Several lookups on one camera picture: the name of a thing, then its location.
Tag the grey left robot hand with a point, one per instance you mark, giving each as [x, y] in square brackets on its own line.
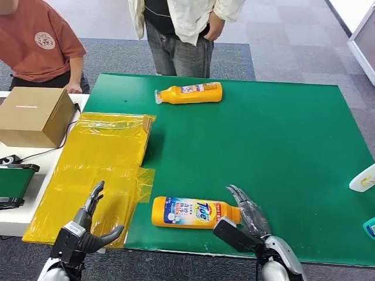
[88, 242]

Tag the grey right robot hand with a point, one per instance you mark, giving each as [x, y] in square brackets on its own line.
[252, 217]

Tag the person's left hand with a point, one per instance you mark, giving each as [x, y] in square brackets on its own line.
[215, 27]
[73, 88]

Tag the orange bottle with clear cap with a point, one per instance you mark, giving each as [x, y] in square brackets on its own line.
[190, 95]

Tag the orange Tide detergent bottle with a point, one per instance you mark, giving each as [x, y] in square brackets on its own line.
[181, 213]

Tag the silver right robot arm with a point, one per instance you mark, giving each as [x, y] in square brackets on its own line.
[281, 254]

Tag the white plastic bottle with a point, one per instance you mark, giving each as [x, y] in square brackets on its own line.
[364, 180]

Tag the person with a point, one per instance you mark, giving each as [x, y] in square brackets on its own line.
[35, 42]
[178, 38]

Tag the brown cardboard box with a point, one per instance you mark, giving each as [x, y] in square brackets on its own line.
[32, 116]

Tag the green table mat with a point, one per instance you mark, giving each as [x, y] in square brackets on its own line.
[249, 147]

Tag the yellow plastic sheet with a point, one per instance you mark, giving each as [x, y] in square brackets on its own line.
[97, 155]

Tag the white side table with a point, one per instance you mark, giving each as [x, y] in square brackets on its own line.
[44, 166]

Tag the small black device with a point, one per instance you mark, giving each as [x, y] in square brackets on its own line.
[8, 159]

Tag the teal plastic item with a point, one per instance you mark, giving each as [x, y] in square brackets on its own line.
[370, 229]

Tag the white framed board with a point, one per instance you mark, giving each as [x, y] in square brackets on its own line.
[364, 42]

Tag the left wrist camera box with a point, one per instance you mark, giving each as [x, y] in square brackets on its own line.
[66, 244]

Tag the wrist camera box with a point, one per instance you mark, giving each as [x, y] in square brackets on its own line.
[231, 234]
[66, 244]

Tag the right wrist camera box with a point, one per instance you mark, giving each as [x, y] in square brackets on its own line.
[231, 234]

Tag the green belt with black frame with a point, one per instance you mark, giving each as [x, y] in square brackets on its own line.
[13, 182]

